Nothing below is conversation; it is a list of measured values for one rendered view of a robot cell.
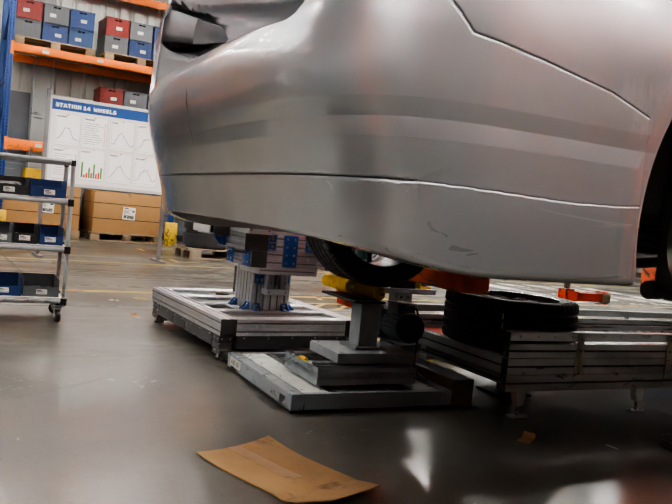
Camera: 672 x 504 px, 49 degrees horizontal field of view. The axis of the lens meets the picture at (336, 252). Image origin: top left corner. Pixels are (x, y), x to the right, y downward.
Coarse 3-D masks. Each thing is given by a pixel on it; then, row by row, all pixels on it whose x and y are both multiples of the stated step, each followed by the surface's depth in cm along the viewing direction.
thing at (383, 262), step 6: (348, 246) 325; (366, 252) 353; (360, 258) 328; (378, 258) 357; (384, 258) 354; (366, 264) 330; (372, 264) 341; (378, 264) 343; (384, 264) 342; (390, 264) 340; (396, 264) 338; (402, 264) 338
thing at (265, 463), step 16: (224, 448) 249; (240, 448) 251; (256, 448) 252; (272, 448) 254; (288, 448) 255; (224, 464) 235; (240, 464) 237; (256, 464) 238; (272, 464) 239; (288, 464) 240; (304, 464) 242; (320, 464) 243; (256, 480) 224; (272, 480) 225; (288, 480) 226; (304, 480) 227; (320, 480) 228; (336, 480) 229; (352, 480) 230; (288, 496) 214; (304, 496) 214; (320, 496) 213; (336, 496) 212
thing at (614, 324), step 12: (588, 312) 458; (600, 312) 463; (612, 312) 467; (624, 312) 472; (636, 312) 472; (648, 312) 477; (660, 312) 483; (432, 324) 404; (588, 324) 456; (600, 324) 461; (612, 324) 466; (624, 324) 471; (636, 324) 474; (648, 324) 479; (660, 324) 484
